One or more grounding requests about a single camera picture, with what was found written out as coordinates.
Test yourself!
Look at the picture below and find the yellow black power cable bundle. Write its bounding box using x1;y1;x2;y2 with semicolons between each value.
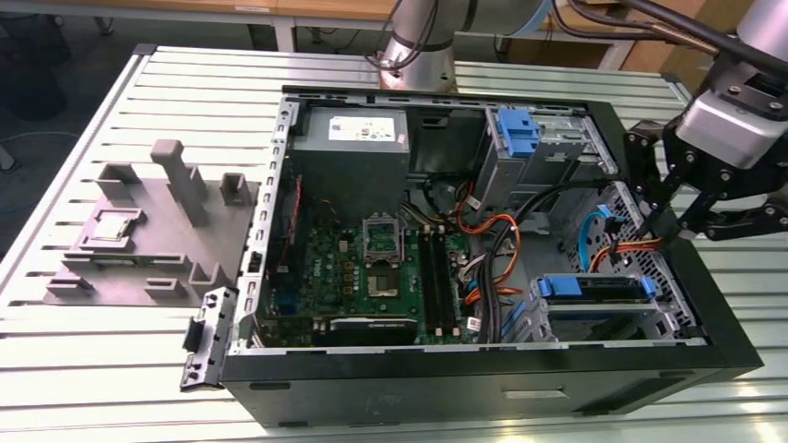
399;179;476;232

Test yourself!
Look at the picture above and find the black RAM slot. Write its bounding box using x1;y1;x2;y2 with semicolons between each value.
425;224;448;336
433;224;457;336
417;224;441;336

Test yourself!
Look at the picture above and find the hard disk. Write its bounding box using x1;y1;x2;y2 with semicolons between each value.
535;274;657;305

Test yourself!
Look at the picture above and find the red black twisted wire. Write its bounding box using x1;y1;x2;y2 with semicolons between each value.
269;174;304;278

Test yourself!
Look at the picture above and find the grey power supply unit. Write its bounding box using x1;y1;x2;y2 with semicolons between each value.
288;106;412;218

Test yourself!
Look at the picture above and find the black case fan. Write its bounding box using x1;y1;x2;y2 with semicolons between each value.
269;154;309;281

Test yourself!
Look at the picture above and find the green motherboard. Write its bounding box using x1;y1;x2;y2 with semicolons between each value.
261;221;488;347

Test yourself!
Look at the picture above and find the orange red yellow power wire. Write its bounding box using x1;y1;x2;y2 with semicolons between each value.
588;221;679;274

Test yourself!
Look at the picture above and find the silver drive cage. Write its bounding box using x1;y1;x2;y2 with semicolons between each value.
476;106;617;213

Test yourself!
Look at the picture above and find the blue plastic drive latch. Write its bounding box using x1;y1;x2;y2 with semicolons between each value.
499;108;541;158

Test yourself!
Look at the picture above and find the silver CPU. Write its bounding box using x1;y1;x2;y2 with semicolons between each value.
85;216;132;242

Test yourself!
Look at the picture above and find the thin coloured fan wire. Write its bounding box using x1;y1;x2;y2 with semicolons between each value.
311;197;344;228

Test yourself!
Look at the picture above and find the grey parts rack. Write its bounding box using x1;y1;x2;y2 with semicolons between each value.
45;139;264;309

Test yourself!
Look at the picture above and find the CPU socket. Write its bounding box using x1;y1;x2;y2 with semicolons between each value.
365;269;409;302

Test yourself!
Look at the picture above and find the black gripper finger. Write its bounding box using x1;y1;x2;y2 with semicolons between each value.
675;183;788;243
620;119;689;243

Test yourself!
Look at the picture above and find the black open PC case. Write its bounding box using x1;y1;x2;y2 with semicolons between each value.
217;84;764;428

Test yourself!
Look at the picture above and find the metal disk bay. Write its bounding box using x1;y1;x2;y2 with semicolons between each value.
523;271;684;345

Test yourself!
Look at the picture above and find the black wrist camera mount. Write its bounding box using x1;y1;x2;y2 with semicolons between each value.
695;45;788;112

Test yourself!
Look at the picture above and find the black cable brass fitting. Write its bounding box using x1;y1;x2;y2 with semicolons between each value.
565;0;744;59

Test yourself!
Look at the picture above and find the orange wire loop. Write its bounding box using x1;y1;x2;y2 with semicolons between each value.
459;214;528;308

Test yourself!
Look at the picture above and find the blue data wire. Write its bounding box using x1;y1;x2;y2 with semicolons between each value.
577;205;620;274

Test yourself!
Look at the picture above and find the grey hinged slot bracket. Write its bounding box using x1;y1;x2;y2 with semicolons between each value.
179;285;240;393

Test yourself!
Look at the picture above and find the metal socket cover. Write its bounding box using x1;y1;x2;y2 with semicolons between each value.
361;212;407;269

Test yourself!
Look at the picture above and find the black graphics card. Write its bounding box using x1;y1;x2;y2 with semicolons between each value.
311;316;420;348

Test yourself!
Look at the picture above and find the wooden top desk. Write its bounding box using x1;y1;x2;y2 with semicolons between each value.
85;0;651;70

